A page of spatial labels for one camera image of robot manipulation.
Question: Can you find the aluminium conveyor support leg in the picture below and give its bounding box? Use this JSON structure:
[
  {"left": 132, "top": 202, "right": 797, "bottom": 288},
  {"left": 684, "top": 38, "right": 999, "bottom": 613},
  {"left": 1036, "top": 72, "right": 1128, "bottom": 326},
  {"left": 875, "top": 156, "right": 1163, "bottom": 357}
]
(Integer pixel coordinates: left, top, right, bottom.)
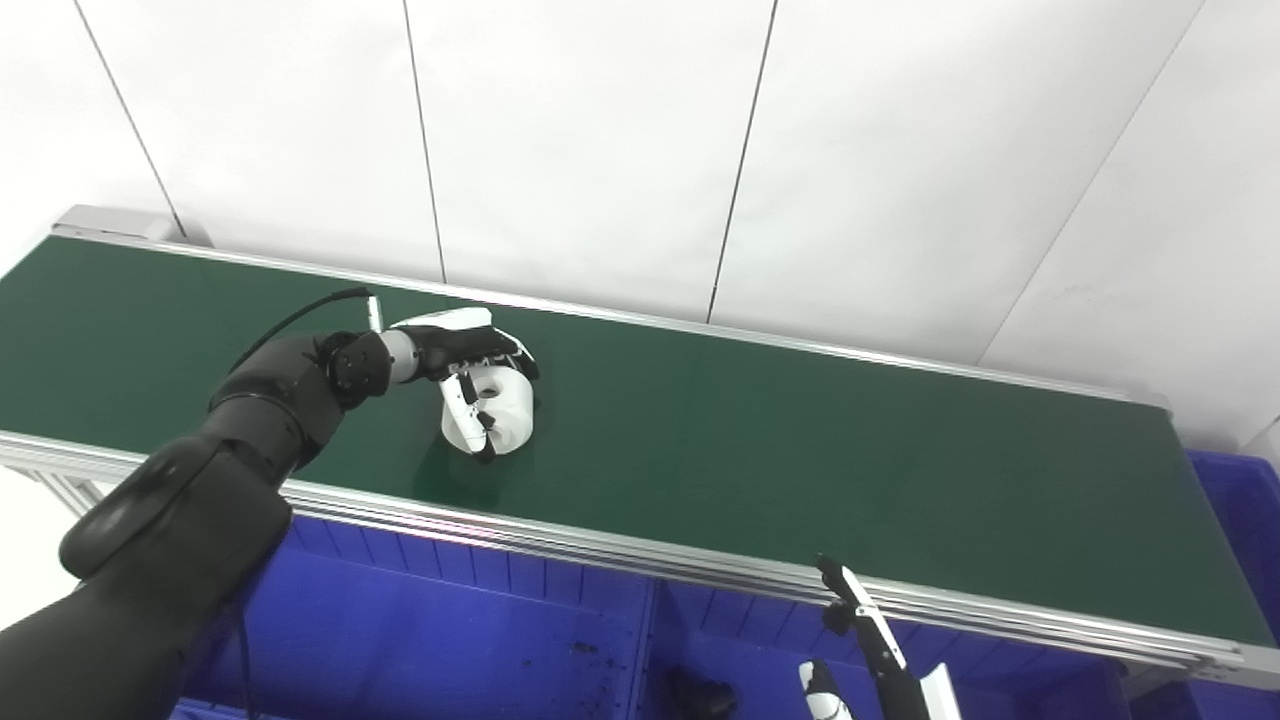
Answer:
[{"left": 25, "top": 470, "right": 113, "bottom": 517}]

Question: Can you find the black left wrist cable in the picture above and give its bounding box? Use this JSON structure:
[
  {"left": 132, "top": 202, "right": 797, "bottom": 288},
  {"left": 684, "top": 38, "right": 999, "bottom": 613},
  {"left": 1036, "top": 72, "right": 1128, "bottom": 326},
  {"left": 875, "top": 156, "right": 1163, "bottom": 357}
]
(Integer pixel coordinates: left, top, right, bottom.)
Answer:
[{"left": 230, "top": 287, "right": 387, "bottom": 373}]

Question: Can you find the white round plastic part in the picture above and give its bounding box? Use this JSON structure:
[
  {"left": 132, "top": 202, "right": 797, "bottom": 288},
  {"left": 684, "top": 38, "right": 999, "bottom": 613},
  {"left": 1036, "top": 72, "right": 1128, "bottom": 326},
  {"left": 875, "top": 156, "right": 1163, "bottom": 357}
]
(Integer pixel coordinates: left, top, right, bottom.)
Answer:
[{"left": 440, "top": 365, "right": 536, "bottom": 457}]

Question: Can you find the black plastic part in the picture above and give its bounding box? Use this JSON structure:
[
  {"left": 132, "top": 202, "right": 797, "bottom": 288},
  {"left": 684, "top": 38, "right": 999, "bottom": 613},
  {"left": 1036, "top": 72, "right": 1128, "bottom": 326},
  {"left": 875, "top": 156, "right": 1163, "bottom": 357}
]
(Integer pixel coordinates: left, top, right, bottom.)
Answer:
[{"left": 668, "top": 667, "right": 739, "bottom": 720}]

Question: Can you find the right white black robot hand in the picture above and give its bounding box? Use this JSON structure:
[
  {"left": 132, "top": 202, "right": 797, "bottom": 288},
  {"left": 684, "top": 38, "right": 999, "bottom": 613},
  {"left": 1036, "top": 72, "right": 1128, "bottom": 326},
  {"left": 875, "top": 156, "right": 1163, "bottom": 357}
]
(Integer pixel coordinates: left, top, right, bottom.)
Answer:
[{"left": 798, "top": 553, "right": 963, "bottom": 720}]

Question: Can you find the green conveyor belt aluminium frame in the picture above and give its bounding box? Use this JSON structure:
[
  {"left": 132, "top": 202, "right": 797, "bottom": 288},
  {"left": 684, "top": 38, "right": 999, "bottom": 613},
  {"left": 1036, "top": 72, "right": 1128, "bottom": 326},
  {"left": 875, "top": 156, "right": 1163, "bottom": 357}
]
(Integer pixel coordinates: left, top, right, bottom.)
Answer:
[{"left": 0, "top": 205, "right": 1280, "bottom": 691}]

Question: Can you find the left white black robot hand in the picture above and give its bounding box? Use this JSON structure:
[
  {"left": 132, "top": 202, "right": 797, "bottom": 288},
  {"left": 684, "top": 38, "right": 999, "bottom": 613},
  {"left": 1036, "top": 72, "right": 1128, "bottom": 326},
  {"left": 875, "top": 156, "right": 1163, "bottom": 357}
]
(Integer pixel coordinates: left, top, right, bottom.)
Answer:
[{"left": 390, "top": 307, "right": 542, "bottom": 464}]

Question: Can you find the blue plastic bin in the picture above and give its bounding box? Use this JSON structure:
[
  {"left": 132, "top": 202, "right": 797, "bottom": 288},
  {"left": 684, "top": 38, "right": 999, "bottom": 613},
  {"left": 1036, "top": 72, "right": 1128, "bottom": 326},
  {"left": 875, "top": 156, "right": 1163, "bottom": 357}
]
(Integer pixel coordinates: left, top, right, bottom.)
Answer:
[
  {"left": 630, "top": 580, "right": 1131, "bottom": 720},
  {"left": 170, "top": 510, "right": 661, "bottom": 720},
  {"left": 1130, "top": 450, "right": 1280, "bottom": 720}
]

